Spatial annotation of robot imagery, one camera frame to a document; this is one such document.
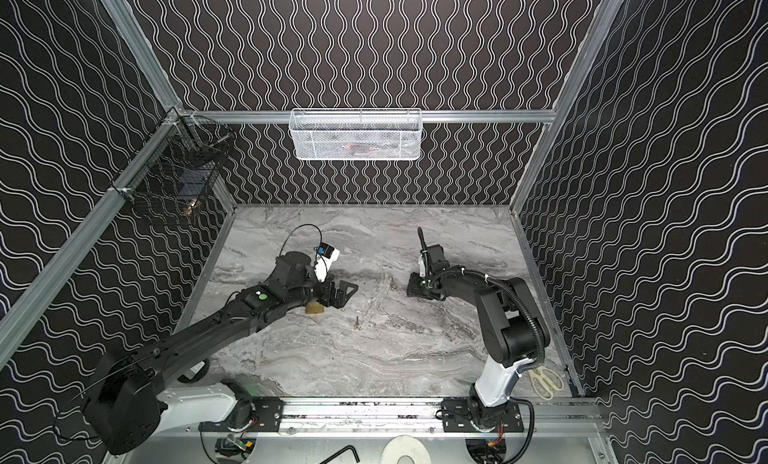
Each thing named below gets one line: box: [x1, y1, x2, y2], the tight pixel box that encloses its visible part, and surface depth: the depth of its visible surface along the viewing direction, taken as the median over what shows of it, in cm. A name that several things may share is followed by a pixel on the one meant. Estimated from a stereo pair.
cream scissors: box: [528, 366, 565, 401], surface depth 80 cm
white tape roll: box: [381, 434, 432, 464], surface depth 71 cm
